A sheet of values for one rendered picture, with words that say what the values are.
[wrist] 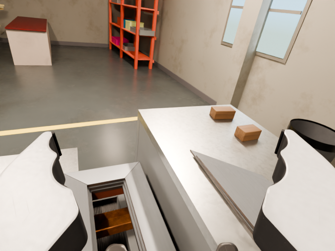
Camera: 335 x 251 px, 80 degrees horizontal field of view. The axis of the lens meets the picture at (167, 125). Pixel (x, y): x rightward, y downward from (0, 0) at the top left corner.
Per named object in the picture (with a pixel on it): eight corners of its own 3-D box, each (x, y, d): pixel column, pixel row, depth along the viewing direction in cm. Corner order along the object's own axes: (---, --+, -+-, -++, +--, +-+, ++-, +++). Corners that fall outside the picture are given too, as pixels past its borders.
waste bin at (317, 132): (323, 187, 230) (357, 141, 198) (296, 198, 209) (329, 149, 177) (284, 158, 270) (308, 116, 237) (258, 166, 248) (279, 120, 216)
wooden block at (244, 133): (242, 142, 90) (245, 132, 88) (233, 134, 95) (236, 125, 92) (258, 139, 94) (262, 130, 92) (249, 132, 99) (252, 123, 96)
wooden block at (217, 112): (214, 119, 106) (216, 111, 103) (209, 114, 111) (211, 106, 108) (233, 119, 109) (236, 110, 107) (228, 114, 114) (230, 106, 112)
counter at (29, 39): (51, 46, 643) (47, 19, 605) (51, 65, 472) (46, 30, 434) (23, 44, 611) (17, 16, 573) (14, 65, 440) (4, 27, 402)
